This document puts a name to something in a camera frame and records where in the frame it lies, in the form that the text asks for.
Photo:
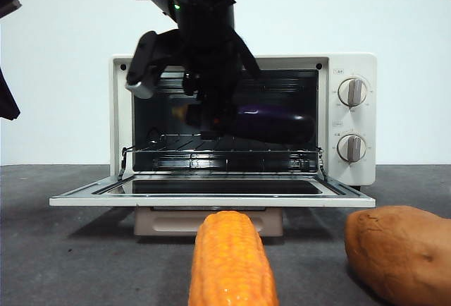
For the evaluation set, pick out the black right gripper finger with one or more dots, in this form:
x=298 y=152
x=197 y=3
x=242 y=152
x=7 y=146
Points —
x=215 y=101

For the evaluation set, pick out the dark purple eggplant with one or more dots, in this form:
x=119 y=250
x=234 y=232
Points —
x=275 y=126

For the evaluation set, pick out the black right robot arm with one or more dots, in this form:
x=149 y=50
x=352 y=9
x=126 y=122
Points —
x=208 y=20

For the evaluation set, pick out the beige oven knob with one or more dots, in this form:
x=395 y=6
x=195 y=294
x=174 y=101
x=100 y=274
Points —
x=351 y=148
x=353 y=92

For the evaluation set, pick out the white Toshiba toaster oven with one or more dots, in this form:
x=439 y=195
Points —
x=352 y=62

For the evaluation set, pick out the brown sweet potato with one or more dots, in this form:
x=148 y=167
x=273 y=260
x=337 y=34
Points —
x=398 y=249

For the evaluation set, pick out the orange corn cob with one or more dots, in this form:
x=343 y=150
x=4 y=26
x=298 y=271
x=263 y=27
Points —
x=232 y=263

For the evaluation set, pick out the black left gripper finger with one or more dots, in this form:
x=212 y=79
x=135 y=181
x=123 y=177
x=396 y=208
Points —
x=7 y=105

